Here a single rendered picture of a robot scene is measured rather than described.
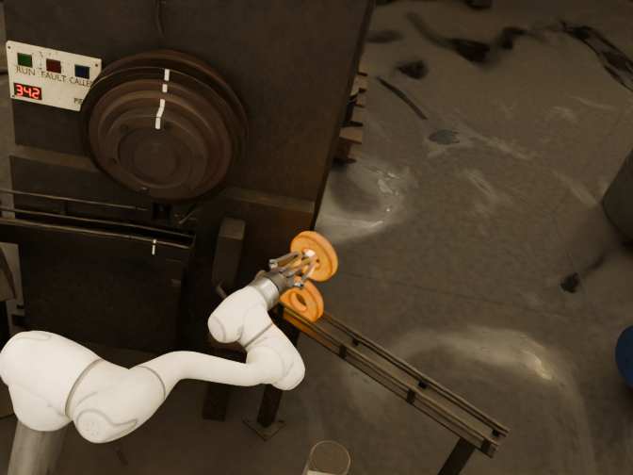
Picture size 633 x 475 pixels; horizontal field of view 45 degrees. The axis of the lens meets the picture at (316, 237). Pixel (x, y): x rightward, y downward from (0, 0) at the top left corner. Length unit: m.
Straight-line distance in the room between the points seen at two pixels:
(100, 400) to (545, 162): 3.59
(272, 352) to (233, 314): 0.14
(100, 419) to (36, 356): 0.20
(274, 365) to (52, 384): 0.61
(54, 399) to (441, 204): 2.81
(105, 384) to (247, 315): 0.55
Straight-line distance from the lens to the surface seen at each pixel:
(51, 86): 2.37
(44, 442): 1.72
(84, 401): 1.55
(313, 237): 2.19
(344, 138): 4.05
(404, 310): 3.44
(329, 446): 2.31
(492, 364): 3.41
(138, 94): 2.10
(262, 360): 1.95
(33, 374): 1.61
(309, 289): 2.31
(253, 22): 2.13
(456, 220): 4.00
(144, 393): 1.59
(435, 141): 4.50
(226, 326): 1.98
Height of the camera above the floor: 2.46
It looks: 43 degrees down
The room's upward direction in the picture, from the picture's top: 15 degrees clockwise
